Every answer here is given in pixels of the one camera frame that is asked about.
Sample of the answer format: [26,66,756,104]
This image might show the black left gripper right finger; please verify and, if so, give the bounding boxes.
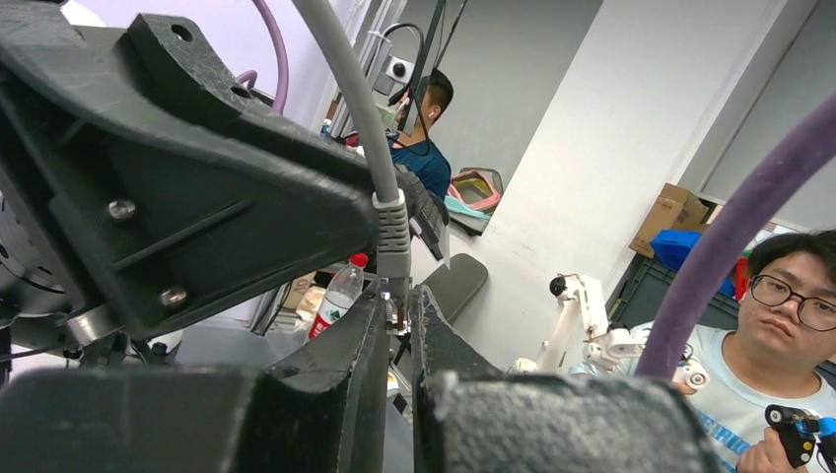
[409,286,719,472]

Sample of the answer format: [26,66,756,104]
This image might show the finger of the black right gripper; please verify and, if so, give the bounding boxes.
[1,1,378,337]
[127,13,451,262]

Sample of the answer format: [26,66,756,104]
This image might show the grey ethernet cable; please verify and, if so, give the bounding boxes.
[291,0,414,335]

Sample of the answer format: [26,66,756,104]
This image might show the standing man blue shirt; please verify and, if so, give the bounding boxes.
[387,68,454,201]

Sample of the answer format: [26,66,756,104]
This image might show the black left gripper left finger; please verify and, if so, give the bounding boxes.
[1,289,388,472]

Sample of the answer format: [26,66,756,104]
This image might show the grey chair seat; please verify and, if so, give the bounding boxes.
[423,253,488,325]

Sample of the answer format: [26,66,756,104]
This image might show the clear plastic water bottle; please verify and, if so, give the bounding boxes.
[308,253,369,340]

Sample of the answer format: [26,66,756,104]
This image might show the brown cardboard box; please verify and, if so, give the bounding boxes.
[629,183,708,258]

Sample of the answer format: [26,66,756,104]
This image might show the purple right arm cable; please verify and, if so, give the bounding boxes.
[236,0,836,380]

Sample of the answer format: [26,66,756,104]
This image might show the seated operator with glasses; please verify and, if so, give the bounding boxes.
[568,230,836,473]

